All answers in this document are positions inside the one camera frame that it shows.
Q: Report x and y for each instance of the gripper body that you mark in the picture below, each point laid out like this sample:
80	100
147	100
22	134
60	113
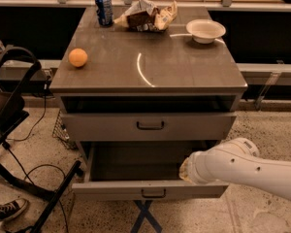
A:
194	169

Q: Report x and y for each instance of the grey drawer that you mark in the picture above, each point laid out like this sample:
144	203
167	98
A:
148	127
141	171

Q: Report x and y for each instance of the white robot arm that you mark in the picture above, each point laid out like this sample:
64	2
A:
237	161

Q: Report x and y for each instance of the grey drawer cabinet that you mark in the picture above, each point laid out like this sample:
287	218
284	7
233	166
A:
129	72

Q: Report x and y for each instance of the grey top drawer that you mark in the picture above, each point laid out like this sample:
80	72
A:
148	127

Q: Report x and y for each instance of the blue tape cross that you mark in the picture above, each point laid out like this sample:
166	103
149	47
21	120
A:
144	213

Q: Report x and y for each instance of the white bowl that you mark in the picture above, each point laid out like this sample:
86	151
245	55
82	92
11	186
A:
205	31

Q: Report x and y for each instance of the orange fruit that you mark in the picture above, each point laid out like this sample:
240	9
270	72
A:
78	57

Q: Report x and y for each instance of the crumpled chip bag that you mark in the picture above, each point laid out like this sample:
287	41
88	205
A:
146	16

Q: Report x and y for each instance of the blue soda can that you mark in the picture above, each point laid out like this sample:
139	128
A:
104	12

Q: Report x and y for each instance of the black white sneaker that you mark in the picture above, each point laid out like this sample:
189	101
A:
12	209

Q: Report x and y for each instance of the black rolling stand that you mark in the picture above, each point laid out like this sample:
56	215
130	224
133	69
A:
11	116

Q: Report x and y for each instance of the wire mesh basket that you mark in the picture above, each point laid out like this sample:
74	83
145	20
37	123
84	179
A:
60	133

